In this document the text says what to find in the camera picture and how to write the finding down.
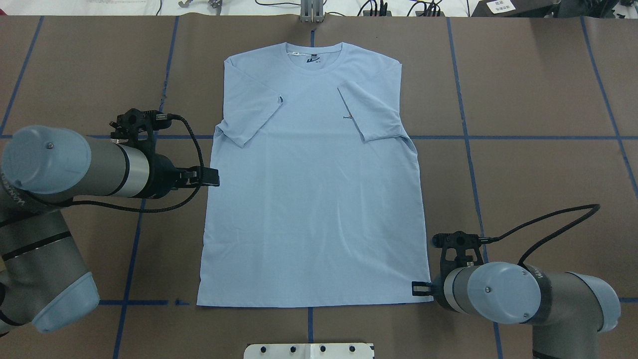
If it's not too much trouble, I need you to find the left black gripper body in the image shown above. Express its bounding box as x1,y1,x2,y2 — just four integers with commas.
146,154,199,198

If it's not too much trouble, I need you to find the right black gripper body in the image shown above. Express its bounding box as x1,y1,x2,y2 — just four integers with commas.
429,274,450,308

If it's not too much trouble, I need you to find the light blue t-shirt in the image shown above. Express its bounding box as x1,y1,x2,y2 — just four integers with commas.
196,42,432,308

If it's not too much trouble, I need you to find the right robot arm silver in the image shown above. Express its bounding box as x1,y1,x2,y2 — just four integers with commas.
412,262,621,359

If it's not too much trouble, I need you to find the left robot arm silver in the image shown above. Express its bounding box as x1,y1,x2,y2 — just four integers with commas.
1,126,219,336

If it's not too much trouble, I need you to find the blue tape line lengthwise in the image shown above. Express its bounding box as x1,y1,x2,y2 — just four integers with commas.
113,16,180,359

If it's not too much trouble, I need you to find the black box with label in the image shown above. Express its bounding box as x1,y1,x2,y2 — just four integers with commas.
470,0,561,18

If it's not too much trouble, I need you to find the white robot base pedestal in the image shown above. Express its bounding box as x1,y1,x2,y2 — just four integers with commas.
243,343,376,359

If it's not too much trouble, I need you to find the aluminium frame post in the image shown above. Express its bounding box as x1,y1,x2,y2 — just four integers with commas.
300,0,325,23

